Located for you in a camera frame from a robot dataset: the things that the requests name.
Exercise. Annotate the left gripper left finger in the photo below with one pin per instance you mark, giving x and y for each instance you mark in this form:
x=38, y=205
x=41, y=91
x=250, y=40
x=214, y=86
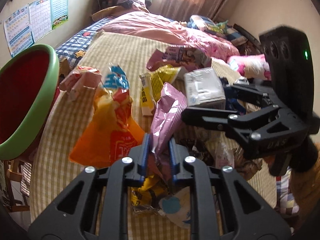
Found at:
x=94, y=204

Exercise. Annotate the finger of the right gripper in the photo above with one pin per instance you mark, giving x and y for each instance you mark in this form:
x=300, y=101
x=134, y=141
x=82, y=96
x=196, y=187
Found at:
x=252, y=126
x=248, y=94

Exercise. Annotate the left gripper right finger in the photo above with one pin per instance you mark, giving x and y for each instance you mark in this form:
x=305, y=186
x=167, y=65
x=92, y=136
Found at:
x=222, y=204

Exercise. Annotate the pink purple biscuit bag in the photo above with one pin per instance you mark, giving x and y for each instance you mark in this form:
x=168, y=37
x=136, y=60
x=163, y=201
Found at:
x=179, y=56

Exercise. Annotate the pink foil wrapper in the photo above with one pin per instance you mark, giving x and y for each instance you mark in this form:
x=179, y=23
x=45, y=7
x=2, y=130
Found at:
x=166, y=120

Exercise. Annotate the blue white wrapper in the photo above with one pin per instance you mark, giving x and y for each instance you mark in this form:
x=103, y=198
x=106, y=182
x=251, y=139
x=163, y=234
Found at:
x=177, y=208

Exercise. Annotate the yellow chocolate snack wrapper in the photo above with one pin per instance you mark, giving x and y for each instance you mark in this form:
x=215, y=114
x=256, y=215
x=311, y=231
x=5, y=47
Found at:
x=152, y=191

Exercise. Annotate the pink floral pillow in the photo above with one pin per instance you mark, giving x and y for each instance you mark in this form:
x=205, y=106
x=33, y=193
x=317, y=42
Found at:
x=252, y=66

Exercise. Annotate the grey tissue pack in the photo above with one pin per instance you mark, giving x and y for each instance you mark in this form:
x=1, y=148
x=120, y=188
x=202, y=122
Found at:
x=203, y=88

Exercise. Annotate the plaid cloth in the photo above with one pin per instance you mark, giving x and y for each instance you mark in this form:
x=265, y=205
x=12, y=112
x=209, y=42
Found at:
x=286, y=205

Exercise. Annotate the orange snack bag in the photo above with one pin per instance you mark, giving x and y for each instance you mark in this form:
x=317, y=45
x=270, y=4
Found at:
x=112, y=131

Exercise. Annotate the folded blue clothes pile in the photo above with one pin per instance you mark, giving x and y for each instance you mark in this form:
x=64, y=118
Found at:
x=221, y=29

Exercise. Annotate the wooden chair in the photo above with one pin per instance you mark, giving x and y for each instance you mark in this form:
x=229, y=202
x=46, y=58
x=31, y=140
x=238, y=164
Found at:
x=13, y=175

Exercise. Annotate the yellow snack bag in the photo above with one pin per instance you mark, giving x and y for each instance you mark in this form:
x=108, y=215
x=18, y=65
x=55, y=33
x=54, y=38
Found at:
x=152, y=85

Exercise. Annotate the pale pink wrapper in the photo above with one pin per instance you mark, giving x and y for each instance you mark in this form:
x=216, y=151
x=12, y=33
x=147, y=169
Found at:
x=78, y=78

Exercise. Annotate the pink quilt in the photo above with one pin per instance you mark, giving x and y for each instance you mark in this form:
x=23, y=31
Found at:
x=156, y=27

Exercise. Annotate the red bin with green rim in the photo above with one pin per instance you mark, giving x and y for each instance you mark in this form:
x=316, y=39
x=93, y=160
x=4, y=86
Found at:
x=28, y=91

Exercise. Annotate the blue checked bed sheet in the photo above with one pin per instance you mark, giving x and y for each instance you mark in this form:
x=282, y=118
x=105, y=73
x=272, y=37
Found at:
x=74, y=49

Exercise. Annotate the dark wooden nightstand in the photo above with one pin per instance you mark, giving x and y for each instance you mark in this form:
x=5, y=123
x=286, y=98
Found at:
x=98, y=5

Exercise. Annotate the wall posters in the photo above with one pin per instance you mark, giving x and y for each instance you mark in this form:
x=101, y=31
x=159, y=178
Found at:
x=32, y=22

